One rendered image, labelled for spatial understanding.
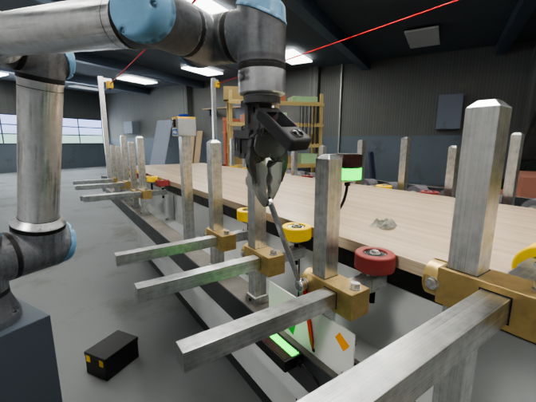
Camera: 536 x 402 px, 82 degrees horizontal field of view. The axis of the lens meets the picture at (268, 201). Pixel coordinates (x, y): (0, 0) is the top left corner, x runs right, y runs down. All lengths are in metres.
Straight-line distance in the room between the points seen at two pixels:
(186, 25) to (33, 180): 0.73
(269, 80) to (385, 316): 0.60
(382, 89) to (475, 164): 9.25
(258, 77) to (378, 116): 9.05
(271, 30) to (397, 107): 8.98
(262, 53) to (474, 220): 0.41
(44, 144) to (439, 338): 1.06
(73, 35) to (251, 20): 0.32
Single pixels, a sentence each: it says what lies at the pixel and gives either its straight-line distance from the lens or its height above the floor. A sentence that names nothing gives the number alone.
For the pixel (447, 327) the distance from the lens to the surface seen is 0.35.
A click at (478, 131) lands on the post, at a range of 0.43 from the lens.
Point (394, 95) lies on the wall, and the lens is 9.58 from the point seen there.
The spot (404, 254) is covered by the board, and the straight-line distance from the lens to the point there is 0.71.
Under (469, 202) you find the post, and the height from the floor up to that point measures 1.06.
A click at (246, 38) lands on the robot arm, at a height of 1.31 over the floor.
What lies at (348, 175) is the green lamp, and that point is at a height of 1.07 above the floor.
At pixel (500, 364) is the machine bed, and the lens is 0.75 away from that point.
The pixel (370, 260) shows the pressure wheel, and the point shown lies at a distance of 0.64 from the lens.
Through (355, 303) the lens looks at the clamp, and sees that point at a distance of 0.59.
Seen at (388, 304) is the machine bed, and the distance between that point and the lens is 0.83.
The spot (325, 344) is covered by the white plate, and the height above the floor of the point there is 0.74.
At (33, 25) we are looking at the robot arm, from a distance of 0.80.
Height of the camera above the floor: 1.13
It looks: 11 degrees down
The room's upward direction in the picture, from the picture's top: straight up
